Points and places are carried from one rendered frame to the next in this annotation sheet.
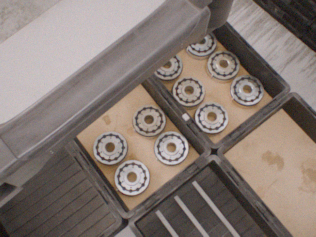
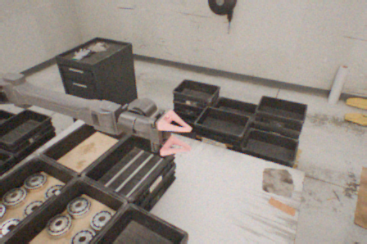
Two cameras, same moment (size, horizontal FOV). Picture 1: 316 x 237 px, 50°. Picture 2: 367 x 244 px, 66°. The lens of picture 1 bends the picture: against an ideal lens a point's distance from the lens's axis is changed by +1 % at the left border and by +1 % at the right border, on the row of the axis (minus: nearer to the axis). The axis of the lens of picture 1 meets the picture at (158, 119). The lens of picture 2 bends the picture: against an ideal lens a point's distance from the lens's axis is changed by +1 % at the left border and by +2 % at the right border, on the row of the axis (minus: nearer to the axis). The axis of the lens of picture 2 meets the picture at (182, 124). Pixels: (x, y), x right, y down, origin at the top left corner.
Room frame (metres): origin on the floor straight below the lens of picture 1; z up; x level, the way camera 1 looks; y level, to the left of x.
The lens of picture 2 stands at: (0.11, 0.89, 1.90)
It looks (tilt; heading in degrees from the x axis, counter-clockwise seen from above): 36 degrees down; 247
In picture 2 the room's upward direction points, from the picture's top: straight up
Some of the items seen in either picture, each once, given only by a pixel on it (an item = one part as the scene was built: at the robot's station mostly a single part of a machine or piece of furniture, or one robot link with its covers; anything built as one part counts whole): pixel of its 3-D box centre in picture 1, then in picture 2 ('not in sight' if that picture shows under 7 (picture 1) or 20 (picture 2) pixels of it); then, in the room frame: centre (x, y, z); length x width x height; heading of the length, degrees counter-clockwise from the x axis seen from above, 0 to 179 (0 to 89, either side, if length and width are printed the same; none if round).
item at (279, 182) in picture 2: not in sight; (278, 180); (-0.82, 0.09, 0.71); 0.22 x 0.19 x 0.01; 42
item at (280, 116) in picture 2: not in sight; (276, 128); (-1.49, -0.66, 0.37); 0.40 x 0.30 x 0.45; 132
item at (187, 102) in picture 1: (188, 90); (34, 209); (0.41, -0.10, 0.86); 0.10 x 0.10 x 0.01
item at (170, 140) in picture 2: not in sight; (174, 140); (-0.09, 0.36, 1.44); 0.09 x 0.07 x 0.07; 132
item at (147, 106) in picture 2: not in sight; (129, 114); (-0.01, 0.21, 1.45); 0.12 x 0.11 x 0.09; 132
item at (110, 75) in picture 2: not in sight; (103, 89); (-0.13, -1.87, 0.45); 0.60 x 0.45 x 0.90; 42
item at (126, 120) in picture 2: not in sight; (132, 122); (-0.01, 0.26, 1.45); 0.07 x 0.07 x 0.06; 42
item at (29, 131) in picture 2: not in sight; (28, 146); (0.61, -1.27, 0.37); 0.40 x 0.30 x 0.45; 42
